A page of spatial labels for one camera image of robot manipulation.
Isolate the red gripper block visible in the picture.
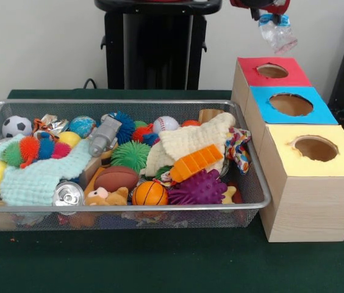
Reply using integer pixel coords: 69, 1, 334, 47
229, 0, 291, 25

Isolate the crushed clear plastic bottle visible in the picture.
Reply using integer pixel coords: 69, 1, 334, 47
257, 13, 298, 56

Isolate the mint green knitted cloth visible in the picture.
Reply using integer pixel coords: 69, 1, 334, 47
0, 132, 95, 207

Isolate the wooden box with three holes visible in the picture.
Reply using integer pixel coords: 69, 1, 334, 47
231, 56, 344, 244

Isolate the shallow silver mesh bin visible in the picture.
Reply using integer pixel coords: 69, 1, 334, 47
0, 99, 272, 232

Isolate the cream knitted cloth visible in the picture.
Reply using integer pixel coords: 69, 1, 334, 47
140, 112, 237, 177

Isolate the white toy baseball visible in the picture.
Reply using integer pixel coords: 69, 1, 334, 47
152, 115, 181, 134

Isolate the orange ridged plastic toy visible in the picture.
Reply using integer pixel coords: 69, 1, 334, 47
170, 143, 224, 184

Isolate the purple spiky ball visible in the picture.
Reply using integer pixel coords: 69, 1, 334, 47
168, 168, 228, 205

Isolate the grey plastic toy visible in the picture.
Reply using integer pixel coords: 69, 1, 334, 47
88, 115, 123, 158

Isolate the orange toy basketball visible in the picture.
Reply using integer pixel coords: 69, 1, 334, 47
131, 181, 169, 206

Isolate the blue globe ball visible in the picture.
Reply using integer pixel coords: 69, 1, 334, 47
68, 115, 97, 139

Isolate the brown toy football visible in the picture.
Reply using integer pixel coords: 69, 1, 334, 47
94, 165, 140, 194

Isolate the black and white soccer ball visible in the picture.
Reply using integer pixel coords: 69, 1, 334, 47
1, 115, 33, 139

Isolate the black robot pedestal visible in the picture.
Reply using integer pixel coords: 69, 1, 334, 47
94, 0, 223, 90

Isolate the thick black cable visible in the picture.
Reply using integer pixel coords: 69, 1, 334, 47
83, 78, 100, 90

